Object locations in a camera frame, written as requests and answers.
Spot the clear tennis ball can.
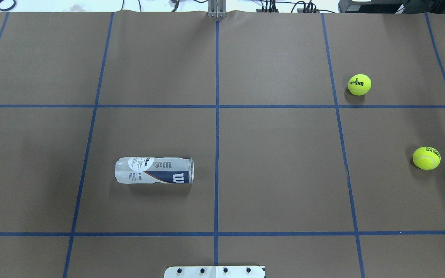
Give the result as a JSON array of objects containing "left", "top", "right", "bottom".
[{"left": 114, "top": 157, "right": 194, "bottom": 184}]

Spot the tennis ball with Wilson print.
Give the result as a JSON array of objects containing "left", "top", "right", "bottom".
[{"left": 348, "top": 74, "right": 372, "bottom": 96}]

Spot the tennis ball with Roland Garros print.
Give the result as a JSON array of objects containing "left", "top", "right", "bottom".
[{"left": 413, "top": 146, "right": 441, "bottom": 170}]

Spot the black box with label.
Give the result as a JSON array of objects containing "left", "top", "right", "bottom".
[{"left": 338, "top": 0, "right": 403, "bottom": 14}]

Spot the aluminium frame post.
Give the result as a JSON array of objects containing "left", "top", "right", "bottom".
[{"left": 208, "top": 0, "right": 227, "bottom": 19}]

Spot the white central pedestal column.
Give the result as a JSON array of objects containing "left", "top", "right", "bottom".
[{"left": 164, "top": 265, "right": 266, "bottom": 278}]

